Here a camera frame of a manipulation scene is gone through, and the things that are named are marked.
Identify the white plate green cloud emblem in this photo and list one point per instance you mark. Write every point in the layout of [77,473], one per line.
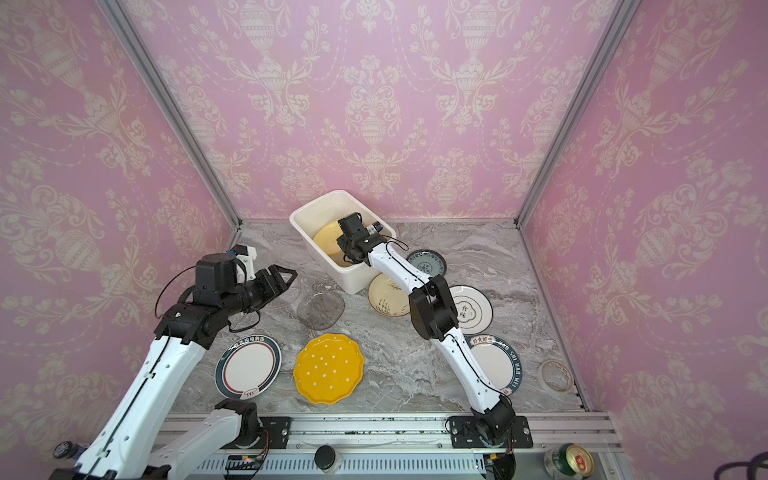
[474,309]

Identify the clear glass plate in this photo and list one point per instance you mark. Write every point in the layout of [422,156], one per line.
[320,310]

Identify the white plastic bin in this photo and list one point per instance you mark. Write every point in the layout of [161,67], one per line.
[327,209]

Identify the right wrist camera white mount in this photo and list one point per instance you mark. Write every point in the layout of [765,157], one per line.
[374,228]

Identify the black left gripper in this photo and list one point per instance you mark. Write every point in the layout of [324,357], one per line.
[275,287]

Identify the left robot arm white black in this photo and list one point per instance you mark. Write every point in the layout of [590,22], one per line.
[225,284]

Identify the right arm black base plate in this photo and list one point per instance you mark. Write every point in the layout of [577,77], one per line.
[465,435]

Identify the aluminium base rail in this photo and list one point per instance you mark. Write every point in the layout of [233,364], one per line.
[416,446]

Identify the yellow scalloped dotted plate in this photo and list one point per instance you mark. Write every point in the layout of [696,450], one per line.
[328,369]

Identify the cream plate with plant drawing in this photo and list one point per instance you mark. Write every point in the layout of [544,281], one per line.
[386,297]

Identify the white plate green red rim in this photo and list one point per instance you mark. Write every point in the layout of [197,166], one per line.
[248,367]

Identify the blue floral small plate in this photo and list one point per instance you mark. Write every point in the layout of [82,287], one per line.
[428,261]

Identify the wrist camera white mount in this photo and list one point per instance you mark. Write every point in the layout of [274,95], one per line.
[247,256]
[374,228]

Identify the green beer can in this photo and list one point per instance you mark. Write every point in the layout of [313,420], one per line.
[569,461]

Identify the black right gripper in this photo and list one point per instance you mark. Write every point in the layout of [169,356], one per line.
[352,238]

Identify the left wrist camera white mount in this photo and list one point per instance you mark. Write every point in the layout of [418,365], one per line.
[247,256]

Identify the pale yellow round plate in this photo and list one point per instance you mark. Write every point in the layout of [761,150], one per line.
[326,239]

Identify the black round knob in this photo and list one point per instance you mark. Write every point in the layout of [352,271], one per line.
[327,459]

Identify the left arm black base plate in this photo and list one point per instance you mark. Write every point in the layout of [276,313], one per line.
[273,432]

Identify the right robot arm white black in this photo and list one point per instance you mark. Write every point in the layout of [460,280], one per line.
[434,317]

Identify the white plate green lettered rim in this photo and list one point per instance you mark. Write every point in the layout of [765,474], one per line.
[499,361]

